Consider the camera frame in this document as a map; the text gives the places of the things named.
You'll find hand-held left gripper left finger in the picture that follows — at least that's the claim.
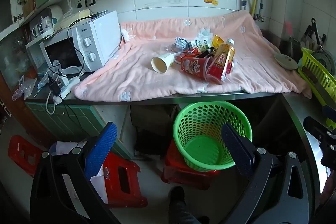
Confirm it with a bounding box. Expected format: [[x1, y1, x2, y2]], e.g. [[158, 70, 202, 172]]
[[30, 122, 121, 224]]

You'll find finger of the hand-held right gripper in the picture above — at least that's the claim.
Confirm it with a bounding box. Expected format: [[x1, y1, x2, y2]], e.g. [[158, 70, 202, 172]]
[[303, 116, 336, 169]]

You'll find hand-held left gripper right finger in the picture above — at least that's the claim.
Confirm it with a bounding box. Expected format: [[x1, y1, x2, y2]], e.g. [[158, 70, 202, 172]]
[[220, 122, 315, 224]]

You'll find green plastic basket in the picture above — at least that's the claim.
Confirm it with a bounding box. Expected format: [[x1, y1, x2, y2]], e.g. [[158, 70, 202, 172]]
[[173, 102, 253, 171]]

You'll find green base cabinet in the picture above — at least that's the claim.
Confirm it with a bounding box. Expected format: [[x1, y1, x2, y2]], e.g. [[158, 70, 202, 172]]
[[25, 101, 132, 159]]

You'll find red plastic stool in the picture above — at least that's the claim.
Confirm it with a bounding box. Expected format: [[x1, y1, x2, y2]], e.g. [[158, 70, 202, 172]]
[[7, 135, 44, 177], [161, 140, 221, 190], [101, 152, 148, 209]]

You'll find dark kitchen knife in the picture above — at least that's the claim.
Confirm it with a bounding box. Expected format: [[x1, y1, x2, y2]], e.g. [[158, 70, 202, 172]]
[[302, 67, 336, 109]]

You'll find white power strip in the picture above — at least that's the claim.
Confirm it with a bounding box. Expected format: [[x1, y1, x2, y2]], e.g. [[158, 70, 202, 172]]
[[54, 76, 81, 105]]

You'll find person's dark shoe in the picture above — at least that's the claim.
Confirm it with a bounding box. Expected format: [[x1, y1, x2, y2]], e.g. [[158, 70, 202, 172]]
[[168, 186, 210, 224]]

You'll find black charger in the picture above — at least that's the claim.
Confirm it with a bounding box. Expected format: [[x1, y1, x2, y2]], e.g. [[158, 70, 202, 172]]
[[48, 77, 61, 96]]

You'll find yellow-green dish rack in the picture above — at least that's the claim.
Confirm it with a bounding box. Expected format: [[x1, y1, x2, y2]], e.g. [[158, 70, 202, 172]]
[[298, 47, 336, 130]]

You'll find pink flower blanket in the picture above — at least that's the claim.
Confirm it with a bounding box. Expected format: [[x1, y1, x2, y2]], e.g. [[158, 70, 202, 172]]
[[71, 10, 313, 102]]

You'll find dark round pan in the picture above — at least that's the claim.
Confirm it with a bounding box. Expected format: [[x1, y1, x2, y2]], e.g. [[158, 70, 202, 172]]
[[311, 48, 336, 75]]

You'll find yellow tea bottle red label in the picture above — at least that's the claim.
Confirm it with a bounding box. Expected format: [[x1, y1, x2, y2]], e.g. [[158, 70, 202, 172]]
[[207, 39, 236, 81]]

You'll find small grey dish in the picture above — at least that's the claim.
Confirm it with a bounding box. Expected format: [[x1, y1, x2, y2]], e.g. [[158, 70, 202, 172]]
[[274, 52, 299, 70]]

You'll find red plastic cup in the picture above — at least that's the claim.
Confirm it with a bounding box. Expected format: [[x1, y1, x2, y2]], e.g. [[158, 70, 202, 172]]
[[181, 56, 210, 80]]

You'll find clear plastic bag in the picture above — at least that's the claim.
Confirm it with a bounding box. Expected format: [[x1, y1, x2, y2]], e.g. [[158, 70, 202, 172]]
[[38, 60, 62, 89], [12, 77, 37, 101]]

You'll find white paper cup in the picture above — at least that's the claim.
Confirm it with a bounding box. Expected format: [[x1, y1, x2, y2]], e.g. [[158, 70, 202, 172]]
[[151, 53, 176, 74]]

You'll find white microwave oven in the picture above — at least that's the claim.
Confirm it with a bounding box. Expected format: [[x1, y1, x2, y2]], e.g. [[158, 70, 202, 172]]
[[25, 10, 122, 75]]

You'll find red snack wrapper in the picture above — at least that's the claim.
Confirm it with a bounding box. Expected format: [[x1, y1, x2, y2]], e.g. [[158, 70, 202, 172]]
[[175, 48, 200, 62]]

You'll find orange drink bottle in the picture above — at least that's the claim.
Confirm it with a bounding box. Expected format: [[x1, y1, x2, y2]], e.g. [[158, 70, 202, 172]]
[[211, 34, 225, 48]]

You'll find white milk carton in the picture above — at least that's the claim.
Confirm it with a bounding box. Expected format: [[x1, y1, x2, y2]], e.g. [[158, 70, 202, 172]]
[[188, 39, 213, 52]]

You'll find crumpled white paper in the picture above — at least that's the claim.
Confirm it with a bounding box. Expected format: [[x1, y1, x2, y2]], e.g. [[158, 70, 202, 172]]
[[173, 36, 190, 49]]

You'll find cream plastic tray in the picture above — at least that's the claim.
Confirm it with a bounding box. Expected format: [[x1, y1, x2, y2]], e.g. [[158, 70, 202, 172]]
[[54, 9, 91, 30]]

